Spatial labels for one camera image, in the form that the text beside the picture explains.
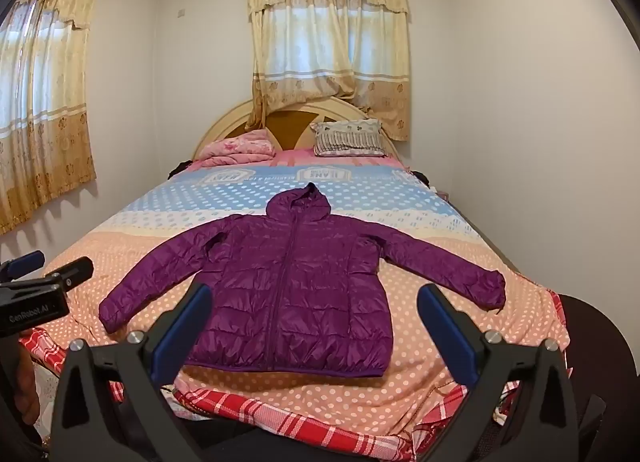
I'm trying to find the dark clutter beside bed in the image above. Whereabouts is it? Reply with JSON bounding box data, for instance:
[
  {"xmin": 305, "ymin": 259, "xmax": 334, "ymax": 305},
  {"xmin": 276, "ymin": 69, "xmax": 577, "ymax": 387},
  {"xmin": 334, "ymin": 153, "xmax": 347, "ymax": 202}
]
[{"xmin": 407, "ymin": 169, "xmax": 453, "ymax": 200}]

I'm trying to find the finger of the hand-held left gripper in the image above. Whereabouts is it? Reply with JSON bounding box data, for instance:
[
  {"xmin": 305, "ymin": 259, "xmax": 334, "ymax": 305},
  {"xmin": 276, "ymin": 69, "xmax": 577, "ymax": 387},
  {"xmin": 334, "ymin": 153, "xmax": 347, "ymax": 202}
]
[
  {"xmin": 0, "ymin": 250, "xmax": 47, "ymax": 283},
  {"xmin": 45, "ymin": 257, "xmax": 95, "ymax": 289}
]

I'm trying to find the person's left hand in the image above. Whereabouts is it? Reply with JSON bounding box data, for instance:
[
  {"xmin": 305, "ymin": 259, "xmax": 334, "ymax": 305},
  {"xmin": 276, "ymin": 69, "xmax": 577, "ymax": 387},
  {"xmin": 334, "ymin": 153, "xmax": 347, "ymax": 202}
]
[{"xmin": 15, "ymin": 337, "xmax": 42, "ymax": 427}]

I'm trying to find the striped floral pillow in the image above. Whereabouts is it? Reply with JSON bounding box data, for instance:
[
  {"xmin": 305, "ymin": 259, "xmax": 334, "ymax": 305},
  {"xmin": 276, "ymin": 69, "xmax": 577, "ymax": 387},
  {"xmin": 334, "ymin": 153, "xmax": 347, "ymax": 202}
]
[{"xmin": 310, "ymin": 118, "xmax": 390, "ymax": 157}]

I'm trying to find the purple puffer jacket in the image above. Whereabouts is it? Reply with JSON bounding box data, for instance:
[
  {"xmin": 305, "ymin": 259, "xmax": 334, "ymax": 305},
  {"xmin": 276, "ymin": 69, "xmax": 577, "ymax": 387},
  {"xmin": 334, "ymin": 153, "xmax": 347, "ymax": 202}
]
[{"xmin": 98, "ymin": 183, "xmax": 507, "ymax": 376}]

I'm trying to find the beige floral curtain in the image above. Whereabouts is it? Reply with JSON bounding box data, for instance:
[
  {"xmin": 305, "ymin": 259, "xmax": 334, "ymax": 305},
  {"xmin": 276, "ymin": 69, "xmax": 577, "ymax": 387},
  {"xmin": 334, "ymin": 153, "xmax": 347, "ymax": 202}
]
[
  {"xmin": 246, "ymin": 0, "xmax": 412, "ymax": 143},
  {"xmin": 0, "ymin": 0, "xmax": 101, "ymax": 237}
]

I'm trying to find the cream wooden headboard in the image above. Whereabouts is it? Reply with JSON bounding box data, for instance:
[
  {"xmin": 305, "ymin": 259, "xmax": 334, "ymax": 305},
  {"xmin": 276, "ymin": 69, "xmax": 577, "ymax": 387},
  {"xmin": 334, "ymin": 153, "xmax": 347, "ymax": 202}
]
[{"xmin": 192, "ymin": 96, "xmax": 403, "ymax": 163}]

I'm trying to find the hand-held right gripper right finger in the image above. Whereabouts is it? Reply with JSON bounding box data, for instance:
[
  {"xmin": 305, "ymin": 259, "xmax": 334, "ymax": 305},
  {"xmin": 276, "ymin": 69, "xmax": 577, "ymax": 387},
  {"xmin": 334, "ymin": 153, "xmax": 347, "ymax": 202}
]
[{"xmin": 417, "ymin": 284, "xmax": 583, "ymax": 462}]

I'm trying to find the polka dot bedspread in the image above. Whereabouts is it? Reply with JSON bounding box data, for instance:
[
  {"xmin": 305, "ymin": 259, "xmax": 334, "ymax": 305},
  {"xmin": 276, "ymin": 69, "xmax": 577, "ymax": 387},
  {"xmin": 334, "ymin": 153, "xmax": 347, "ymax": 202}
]
[{"xmin": 30, "ymin": 149, "xmax": 571, "ymax": 443}]

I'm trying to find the dark chair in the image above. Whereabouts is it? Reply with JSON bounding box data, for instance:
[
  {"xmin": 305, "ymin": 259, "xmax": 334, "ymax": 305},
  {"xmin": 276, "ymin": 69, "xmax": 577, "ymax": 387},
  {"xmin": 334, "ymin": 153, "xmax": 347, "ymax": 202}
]
[{"xmin": 555, "ymin": 292, "xmax": 640, "ymax": 462}]

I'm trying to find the red plaid cloth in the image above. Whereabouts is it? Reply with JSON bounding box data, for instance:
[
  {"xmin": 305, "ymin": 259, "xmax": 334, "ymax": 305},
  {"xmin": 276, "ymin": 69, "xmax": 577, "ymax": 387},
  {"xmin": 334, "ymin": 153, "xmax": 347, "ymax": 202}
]
[{"xmin": 20, "ymin": 327, "xmax": 571, "ymax": 462}]

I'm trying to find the pink folded blanket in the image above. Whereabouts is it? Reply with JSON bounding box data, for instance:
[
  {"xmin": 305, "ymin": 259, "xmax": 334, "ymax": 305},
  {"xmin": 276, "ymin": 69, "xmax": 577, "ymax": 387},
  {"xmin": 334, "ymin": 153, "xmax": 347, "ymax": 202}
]
[{"xmin": 192, "ymin": 130, "xmax": 277, "ymax": 169}]

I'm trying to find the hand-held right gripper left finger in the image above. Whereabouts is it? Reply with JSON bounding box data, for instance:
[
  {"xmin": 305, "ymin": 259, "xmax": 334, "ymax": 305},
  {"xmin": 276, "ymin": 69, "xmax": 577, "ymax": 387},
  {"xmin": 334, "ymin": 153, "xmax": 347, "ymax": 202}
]
[{"xmin": 50, "ymin": 283, "xmax": 214, "ymax": 462}]

